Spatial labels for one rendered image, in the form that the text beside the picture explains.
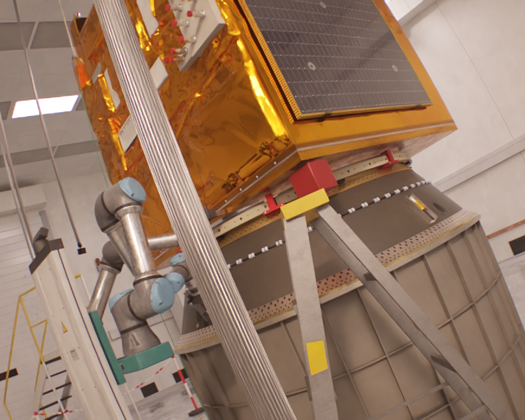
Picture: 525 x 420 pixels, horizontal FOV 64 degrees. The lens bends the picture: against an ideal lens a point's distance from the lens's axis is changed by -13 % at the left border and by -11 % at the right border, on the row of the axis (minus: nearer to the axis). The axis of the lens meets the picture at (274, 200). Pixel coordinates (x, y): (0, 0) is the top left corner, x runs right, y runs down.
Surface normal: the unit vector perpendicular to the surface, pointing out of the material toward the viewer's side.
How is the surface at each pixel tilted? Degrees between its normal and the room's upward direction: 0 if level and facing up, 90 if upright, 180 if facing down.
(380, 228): 62
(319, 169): 90
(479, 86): 90
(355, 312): 90
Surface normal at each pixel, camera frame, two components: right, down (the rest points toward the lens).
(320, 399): -0.04, -0.22
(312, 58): 0.57, -0.38
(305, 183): -0.72, 0.20
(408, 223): 0.14, -0.71
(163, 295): 0.90, -0.31
